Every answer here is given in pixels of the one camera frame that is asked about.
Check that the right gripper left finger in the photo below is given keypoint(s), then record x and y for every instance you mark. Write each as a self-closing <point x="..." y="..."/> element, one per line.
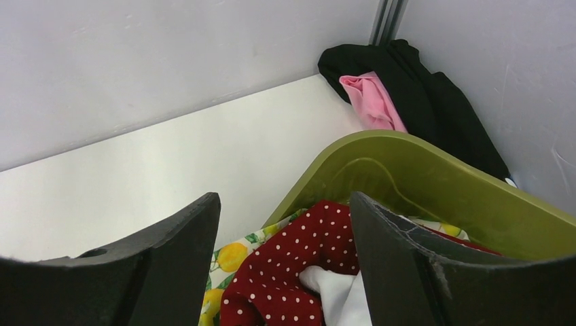
<point x="155" y="276"/>

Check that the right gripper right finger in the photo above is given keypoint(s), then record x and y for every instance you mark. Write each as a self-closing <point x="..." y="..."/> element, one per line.
<point x="413" y="276"/>

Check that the white garment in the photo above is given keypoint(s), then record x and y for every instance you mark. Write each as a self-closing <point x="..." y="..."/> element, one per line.
<point x="342" y="296"/>

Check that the red polka dot skirt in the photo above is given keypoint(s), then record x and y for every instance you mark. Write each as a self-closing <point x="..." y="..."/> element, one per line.
<point x="266" y="289"/>

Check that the olive green plastic basket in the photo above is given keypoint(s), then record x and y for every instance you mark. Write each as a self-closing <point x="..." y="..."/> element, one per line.
<point x="412" y="177"/>

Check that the black garment behind basket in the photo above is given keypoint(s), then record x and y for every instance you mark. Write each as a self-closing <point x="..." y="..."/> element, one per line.
<point x="430" y="105"/>

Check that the pink garment in corner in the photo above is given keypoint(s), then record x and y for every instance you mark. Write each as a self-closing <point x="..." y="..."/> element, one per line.
<point x="371" y="102"/>

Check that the right aluminium frame post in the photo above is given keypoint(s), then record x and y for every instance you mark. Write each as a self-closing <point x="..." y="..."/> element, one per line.
<point x="387" y="21"/>

